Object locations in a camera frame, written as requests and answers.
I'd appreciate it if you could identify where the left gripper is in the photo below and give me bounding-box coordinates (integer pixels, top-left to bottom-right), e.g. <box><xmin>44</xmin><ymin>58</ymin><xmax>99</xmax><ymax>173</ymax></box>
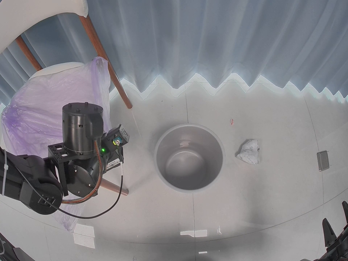
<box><xmin>67</xmin><ymin>134</ymin><xmax>124</xmax><ymax>198</ymax></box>

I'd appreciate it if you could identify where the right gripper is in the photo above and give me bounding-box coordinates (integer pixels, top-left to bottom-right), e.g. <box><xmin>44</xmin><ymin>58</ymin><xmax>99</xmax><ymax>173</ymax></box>
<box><xmin>322</xmin><ymin>201</ymin><xmax>348</xmax><ymax>255</ymax></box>

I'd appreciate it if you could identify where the purple plastic bag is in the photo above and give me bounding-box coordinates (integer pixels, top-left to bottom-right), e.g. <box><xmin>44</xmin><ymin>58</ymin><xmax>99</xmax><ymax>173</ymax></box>
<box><xmin>1</xmin><ymin>57</ymin><xmax>112</xmax><ymax>232</ymax></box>

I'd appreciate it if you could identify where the white plastic wrapper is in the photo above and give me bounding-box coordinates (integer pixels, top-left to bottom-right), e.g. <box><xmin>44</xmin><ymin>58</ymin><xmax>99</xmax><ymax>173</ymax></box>
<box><xmin>236</xmin><ymin>139</ymin><xmax>260</xmax><ymax>165</ymax></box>

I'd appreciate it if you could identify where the white trash bin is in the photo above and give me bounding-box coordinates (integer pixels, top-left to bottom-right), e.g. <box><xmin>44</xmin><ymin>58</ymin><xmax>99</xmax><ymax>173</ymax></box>
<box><xmin>154</xmin><ymin>123</ymin><xmax>226</xmax><ymax>194</ymax></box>

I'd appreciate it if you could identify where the white cushioned wooden chair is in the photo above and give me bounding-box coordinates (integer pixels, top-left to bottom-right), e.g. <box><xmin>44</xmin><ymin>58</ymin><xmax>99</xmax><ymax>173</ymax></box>
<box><xmin>0</xmin><ymin>0</ymin><xmax>134</xmax><ymax>198</ymax></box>

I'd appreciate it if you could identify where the pale blue curtain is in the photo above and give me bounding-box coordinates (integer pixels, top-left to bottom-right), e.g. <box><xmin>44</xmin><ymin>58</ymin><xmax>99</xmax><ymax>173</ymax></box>
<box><xmin>0</xmin><ymin>0</ymin><xmax>348</xmax><ymax>104</ymax></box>

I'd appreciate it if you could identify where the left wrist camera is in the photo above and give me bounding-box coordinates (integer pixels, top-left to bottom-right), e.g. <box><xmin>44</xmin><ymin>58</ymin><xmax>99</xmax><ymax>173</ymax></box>
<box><xmin>107</xmin><ymin>123</ymin><xmax>130</xmax><ymax>149</ymax></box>

